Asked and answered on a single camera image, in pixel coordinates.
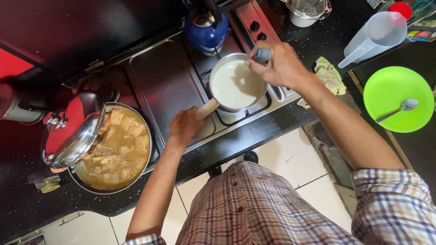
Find person's right hand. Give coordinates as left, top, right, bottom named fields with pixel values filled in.
left=245, top=40, right=310, bottom=91

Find person's left hand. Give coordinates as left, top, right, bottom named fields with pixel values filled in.
left=169, top=106, right=206, bottom=142

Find steel saucepan with wooden handle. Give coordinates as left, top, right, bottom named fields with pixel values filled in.
left=195, top=53, right=269, bottom=122

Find grey handled stirring utensil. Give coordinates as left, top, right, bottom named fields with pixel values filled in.
left=253, top=48, right=272, bottom=65

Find steel gas stove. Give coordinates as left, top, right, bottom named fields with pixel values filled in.
left=121, top=0, right=302, bottom=176

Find black shoe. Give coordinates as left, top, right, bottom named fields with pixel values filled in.
left=208, top=150, right=259, bottom=179

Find large steel pot of stew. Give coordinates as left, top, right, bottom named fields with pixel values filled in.
left=67, top=102, right=153, bottom=195

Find blue kettle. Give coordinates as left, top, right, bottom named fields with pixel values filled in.
left=182, top=0, right=229, bottom=56

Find plaid shirt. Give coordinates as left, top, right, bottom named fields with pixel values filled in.
left=123, top=161, right=436, bottom=245

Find steel pot lid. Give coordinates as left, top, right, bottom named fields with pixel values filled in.
left=41, top=104, right=107, bottom=169

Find crumpled green kitchen cloth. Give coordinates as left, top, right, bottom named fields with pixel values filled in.
left=297, top=56, right=347, bottom=109

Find white mesh container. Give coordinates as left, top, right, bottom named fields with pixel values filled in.
left=283, top=0, right=332, bottom=28

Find small glass jar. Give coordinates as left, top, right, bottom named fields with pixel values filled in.
left=28, top=173, right=61, bottom=194

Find steel flask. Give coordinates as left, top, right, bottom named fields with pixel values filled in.
left=0, top=83, right=48, bottom=124

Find clear plastic measuring jug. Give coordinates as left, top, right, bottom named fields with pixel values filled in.
left=338, top=12, right=408, bottom=69

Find metal spoon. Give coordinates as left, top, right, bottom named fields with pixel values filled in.
left=375, top=99, right=419, bottom=123

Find green plastic plate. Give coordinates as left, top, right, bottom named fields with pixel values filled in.
left=363, top=66, right=435, bottom=133

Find red round lid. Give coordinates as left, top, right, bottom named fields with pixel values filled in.
left=388, top=2, right=413, bottom=20

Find colourful packets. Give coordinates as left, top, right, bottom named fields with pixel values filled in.
left=407, top=0, right=436, bottom=43

